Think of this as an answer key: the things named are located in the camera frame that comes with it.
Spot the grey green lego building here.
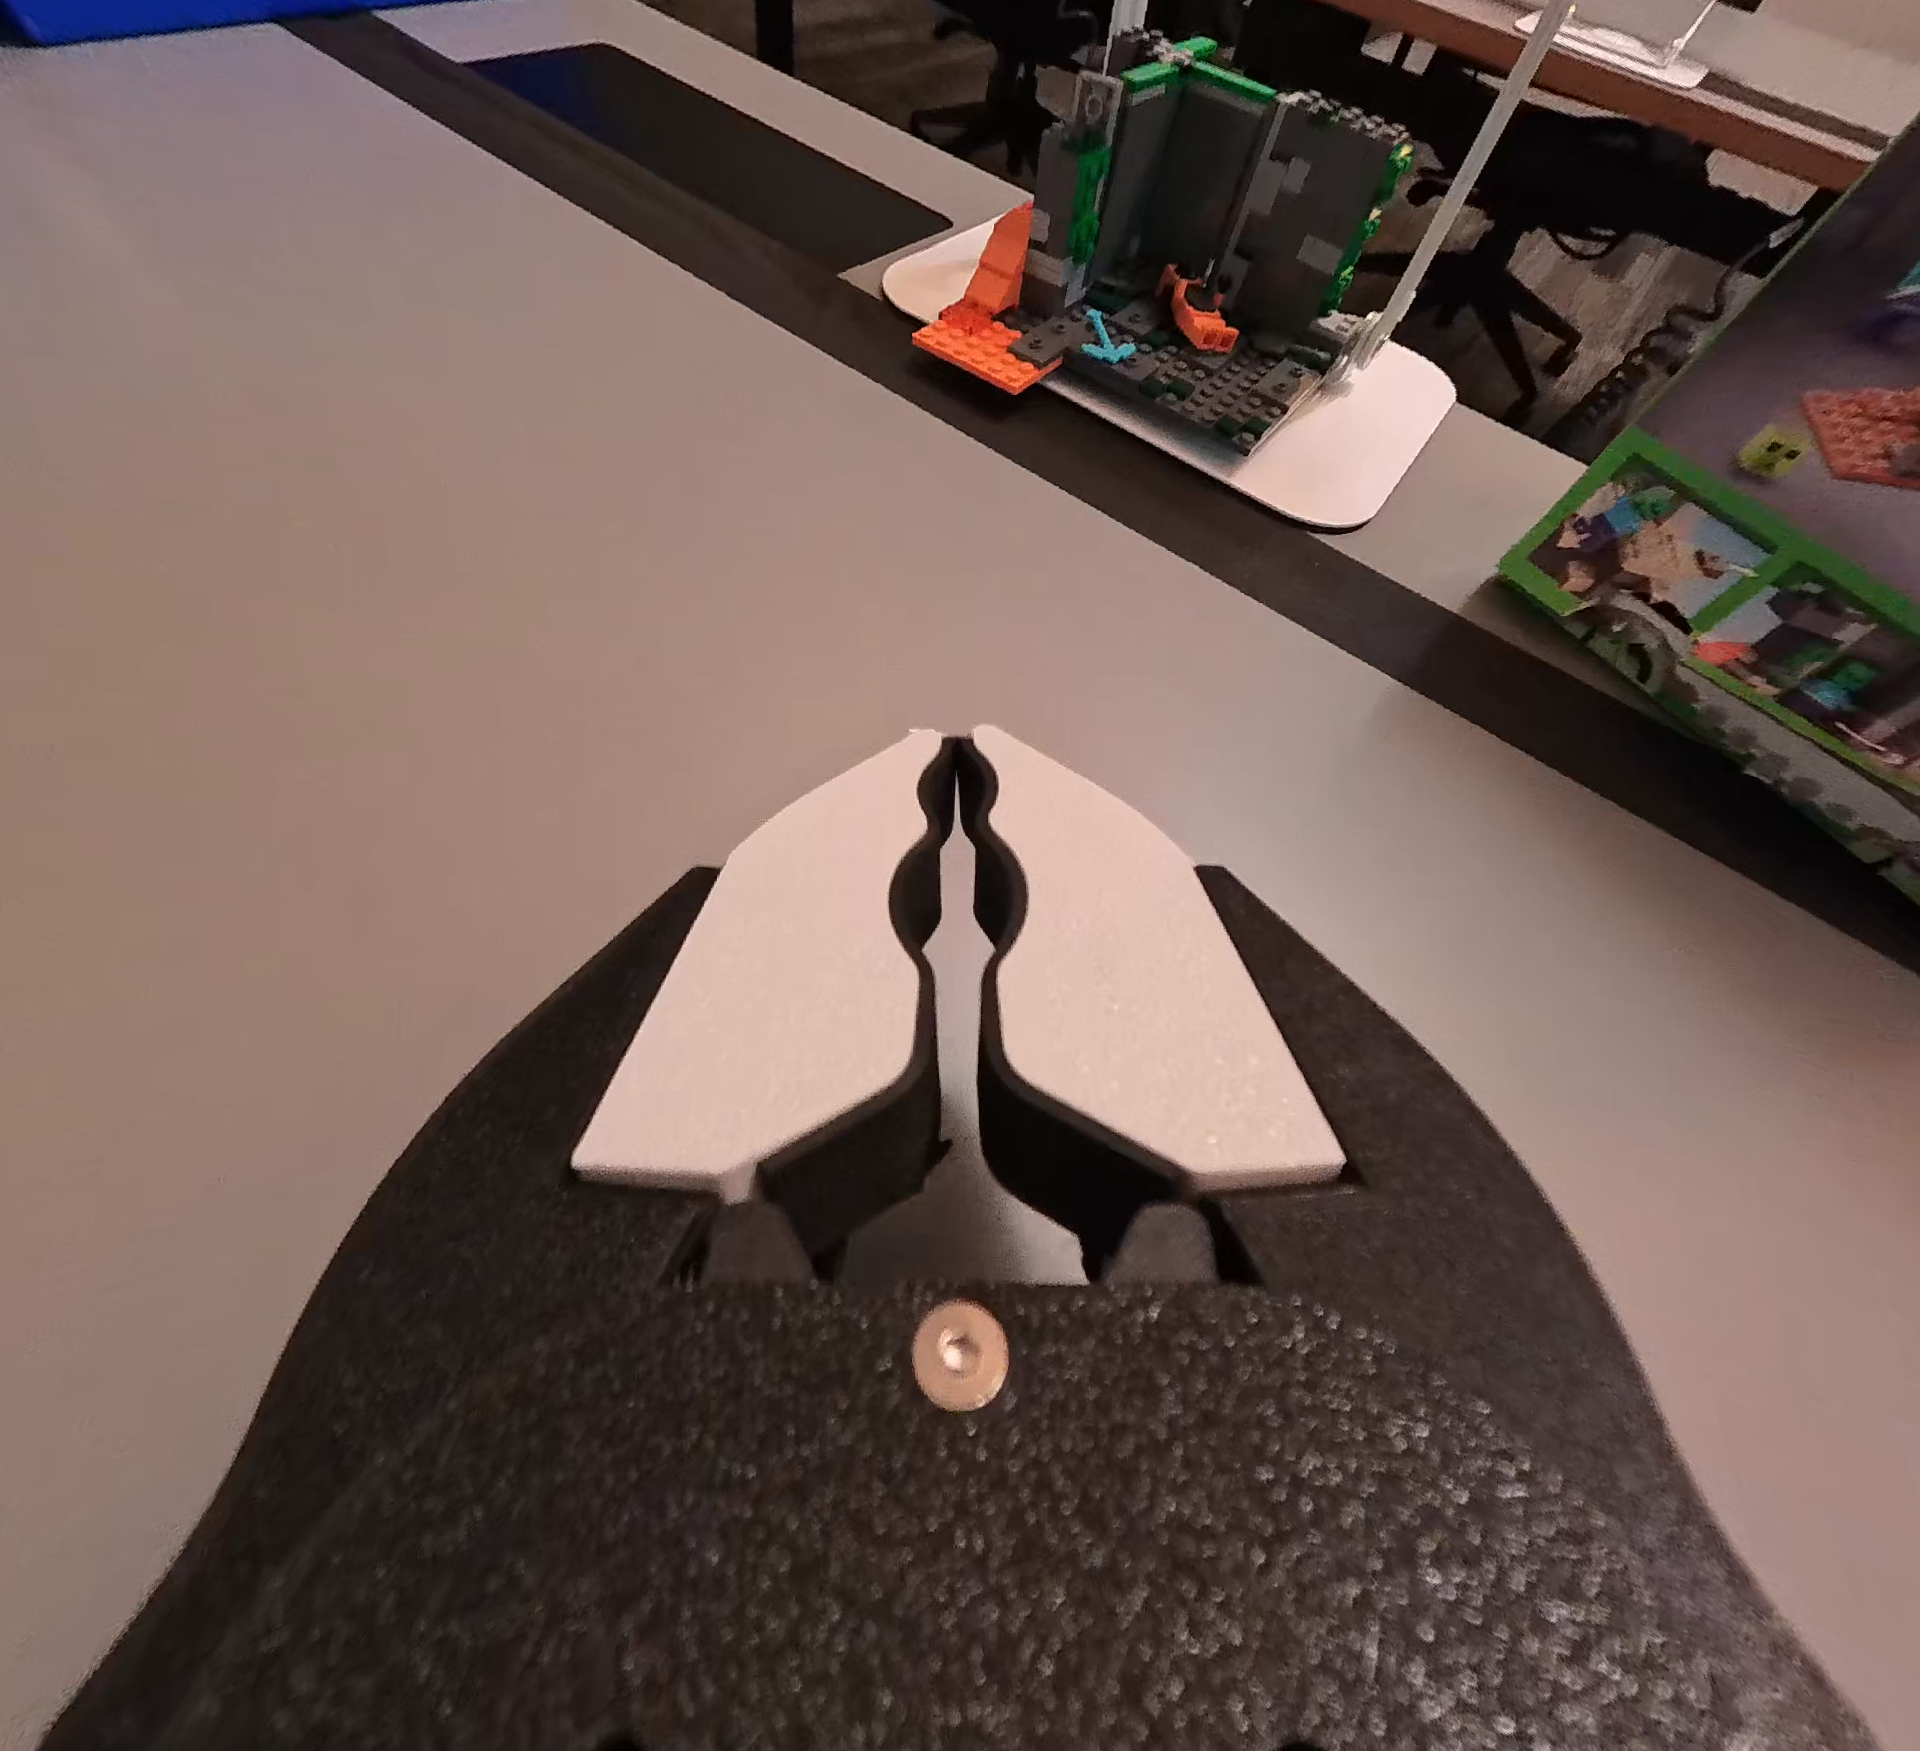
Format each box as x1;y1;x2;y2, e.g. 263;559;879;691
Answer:
910;32;1418;451

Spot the orange lego minifigure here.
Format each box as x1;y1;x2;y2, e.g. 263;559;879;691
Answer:
1150;262;1248;355

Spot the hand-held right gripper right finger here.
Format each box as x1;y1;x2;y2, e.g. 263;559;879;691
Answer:
960;721;1348;1285

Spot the white book stand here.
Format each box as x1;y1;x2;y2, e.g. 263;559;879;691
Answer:
882;0;1920;528

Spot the clear acrylic stand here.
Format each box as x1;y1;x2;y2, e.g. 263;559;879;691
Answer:
1511;0;1748;90

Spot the brown wooden desk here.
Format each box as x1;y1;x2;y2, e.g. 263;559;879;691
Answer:
1160;0;1892;192

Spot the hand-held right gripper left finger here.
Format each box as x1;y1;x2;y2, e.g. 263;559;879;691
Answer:
570;725;961;1285

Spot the green lego box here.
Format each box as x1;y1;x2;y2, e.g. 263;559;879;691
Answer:
1496;115;1920;906

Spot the black coiled cable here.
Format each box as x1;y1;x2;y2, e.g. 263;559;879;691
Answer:
1581;282;1727;434

